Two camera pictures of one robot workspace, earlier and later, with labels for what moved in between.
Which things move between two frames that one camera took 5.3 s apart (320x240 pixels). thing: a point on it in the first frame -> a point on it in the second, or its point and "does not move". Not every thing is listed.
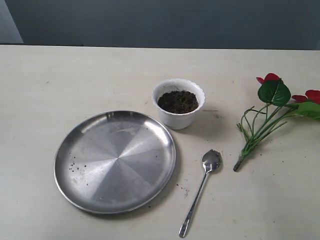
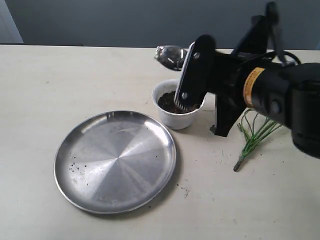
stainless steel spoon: [212, 159] -> [171, 56]
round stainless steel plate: [115, 162] does not move
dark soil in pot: [178, 102] does not move
